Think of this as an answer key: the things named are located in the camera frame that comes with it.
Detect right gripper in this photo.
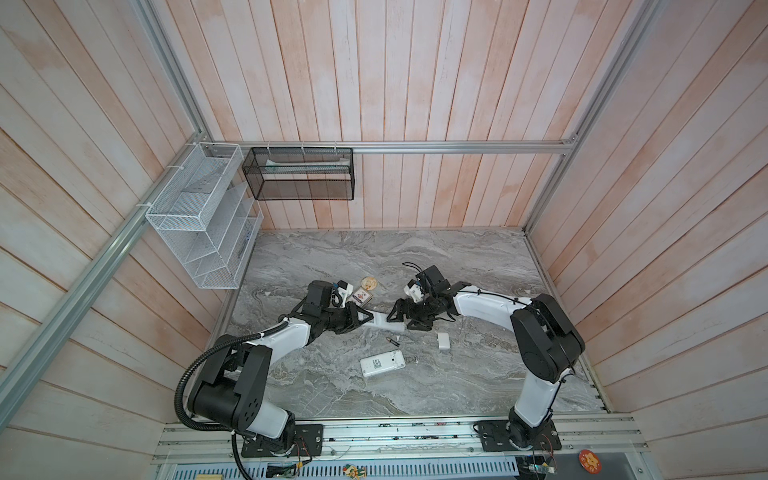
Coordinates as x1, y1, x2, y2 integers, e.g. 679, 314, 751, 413
385, 295, 438, 329

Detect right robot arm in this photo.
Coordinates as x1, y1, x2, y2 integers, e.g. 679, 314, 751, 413
386, 265, 585, 450

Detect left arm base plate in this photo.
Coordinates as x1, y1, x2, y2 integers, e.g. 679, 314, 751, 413
241, 423, 324, 459

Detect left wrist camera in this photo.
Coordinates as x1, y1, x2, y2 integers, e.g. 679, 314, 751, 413
331, 280, 354, 308

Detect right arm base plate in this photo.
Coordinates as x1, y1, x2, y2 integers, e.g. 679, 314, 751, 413
473, 418, 562, 452

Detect white TV remote control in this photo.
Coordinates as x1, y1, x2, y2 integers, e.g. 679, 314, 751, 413
363, 311, 407, 334

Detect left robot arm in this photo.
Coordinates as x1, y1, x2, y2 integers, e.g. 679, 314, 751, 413
174, 280, 386, 440

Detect aluminium mounting rail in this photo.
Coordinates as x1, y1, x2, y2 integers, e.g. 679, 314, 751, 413
151, 412, 650, 465

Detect black wire mesh basket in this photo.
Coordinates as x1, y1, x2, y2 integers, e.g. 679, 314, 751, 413
242, 146, 356, 201

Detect white air conditioner remote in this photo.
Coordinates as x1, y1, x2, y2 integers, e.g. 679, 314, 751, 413
360, 350, 406, 378

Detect black corrugated cable conduit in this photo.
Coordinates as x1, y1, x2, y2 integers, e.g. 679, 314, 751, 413
173, 320, 290, 432

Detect white battery cover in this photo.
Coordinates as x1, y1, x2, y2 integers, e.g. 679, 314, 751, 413
437, 332, 451, 351

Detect round wooden coaster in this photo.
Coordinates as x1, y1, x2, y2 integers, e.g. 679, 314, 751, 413
360, 276, 378, 291

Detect red round sticker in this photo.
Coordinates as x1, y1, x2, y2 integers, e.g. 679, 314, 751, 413
579, 449, 602, 475

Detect playing card box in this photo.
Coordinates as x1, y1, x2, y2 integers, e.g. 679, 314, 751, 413
350, 287, 373, 307

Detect white wire mesh shelf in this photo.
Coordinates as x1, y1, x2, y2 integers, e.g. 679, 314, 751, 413
146, 142, 263, 290

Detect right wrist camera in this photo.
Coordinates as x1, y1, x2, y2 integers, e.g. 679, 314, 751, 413
403, 280, 425, 304

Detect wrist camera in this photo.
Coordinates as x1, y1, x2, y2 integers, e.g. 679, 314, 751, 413
403, 280, 425, 304
331, 280, 354, 308

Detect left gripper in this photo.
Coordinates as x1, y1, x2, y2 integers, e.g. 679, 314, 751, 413
320, 301, 373, 334

